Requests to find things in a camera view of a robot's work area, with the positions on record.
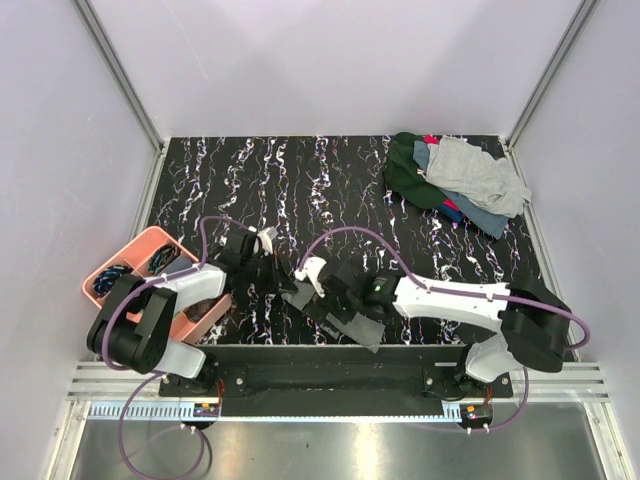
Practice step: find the grey blue folded cloth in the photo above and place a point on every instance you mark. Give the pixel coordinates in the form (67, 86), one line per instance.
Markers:
(178, 265)

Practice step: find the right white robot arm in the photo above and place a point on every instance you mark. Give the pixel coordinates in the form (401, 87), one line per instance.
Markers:
(528, 323)

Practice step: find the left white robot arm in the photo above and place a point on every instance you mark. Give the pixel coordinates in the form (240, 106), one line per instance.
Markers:
(132, 328)

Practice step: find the dark brown rolled item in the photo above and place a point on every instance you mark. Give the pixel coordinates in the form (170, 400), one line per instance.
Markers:
(197, 311)

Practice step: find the light grey shirt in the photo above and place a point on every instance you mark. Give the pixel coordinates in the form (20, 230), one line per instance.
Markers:
(490, 184)

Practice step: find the pink compartment tray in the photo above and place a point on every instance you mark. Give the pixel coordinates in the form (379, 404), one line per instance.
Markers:
(136, 254)

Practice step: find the blue patterned rolled sock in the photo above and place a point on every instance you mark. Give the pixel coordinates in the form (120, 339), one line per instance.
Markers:
(106, 279)

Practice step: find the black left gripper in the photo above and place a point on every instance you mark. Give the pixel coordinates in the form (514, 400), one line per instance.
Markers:
(279, 281)

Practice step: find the blue garment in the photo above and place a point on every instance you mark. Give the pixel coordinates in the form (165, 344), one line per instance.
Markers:
(491, 224)

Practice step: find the dark green garment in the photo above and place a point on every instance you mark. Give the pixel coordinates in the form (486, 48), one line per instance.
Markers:
(405, 177)

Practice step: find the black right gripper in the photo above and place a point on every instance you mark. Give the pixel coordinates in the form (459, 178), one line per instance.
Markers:
(321, 305)

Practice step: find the grey cloth napkin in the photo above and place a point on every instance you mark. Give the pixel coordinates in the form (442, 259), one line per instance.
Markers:
(334, 319)

